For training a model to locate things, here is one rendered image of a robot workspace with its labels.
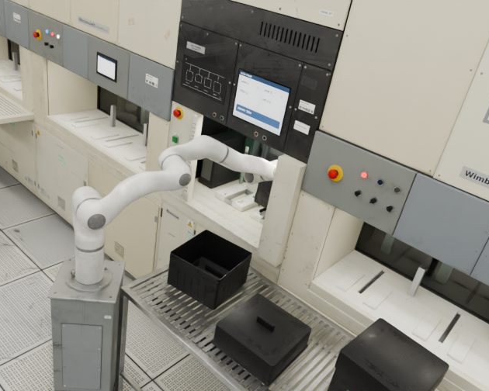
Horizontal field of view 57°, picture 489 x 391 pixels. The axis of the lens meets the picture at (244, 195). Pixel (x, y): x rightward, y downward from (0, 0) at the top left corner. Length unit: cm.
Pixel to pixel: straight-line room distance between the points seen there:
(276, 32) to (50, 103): 214
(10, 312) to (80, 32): 176
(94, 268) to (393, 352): 124
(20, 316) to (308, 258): 183
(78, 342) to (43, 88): 201
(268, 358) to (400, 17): 129
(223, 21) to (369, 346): 149
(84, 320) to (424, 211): 147
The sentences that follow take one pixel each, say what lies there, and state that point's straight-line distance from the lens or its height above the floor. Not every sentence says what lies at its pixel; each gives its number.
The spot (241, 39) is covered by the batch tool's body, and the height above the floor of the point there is 181.
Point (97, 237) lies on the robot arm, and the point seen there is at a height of 101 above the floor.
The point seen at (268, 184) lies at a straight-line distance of 240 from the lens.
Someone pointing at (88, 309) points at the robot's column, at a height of 70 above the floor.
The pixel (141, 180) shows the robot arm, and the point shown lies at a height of 125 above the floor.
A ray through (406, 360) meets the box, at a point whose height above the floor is 101.
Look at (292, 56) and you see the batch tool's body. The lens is 195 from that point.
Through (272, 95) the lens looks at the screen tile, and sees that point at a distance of 201.
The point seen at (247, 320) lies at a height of 86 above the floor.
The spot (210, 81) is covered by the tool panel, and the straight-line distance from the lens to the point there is 225.
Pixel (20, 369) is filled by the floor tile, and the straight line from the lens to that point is 286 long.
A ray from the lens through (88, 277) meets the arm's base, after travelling 209.
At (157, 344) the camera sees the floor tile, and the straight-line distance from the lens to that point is 292.
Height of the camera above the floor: 214
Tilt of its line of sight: 28 degrees down
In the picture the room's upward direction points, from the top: 11 degrees clockwise
